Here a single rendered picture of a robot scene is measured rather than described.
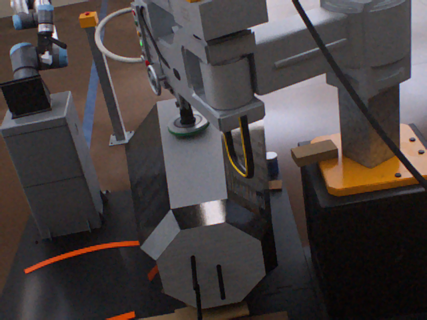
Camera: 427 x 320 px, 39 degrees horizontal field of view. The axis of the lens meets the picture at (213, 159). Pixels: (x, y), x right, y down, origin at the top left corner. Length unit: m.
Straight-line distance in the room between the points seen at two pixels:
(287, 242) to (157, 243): 1.21
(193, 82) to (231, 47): 0.37
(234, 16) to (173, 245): 1.01
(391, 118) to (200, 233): 0.98
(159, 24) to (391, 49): 1.02
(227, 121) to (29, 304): 1.89
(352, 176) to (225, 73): 0.84
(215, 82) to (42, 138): 1.75
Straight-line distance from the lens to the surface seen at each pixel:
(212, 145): 2.98
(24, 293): 3.83
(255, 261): 2.68
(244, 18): 2.14
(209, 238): 2.57
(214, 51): 2.20
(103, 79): 4.92
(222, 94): 2.29
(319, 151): 2.87
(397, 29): 2.54
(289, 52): 2.36
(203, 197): 2.60
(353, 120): 2.76
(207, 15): 2.08
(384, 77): 2.61
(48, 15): 3.75
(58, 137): 3.79
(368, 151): 2.77
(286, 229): 3.74
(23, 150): 3.87
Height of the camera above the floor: 2.30
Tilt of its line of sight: 30 degrees down
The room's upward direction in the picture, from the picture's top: 11 degrees counter-clockwise
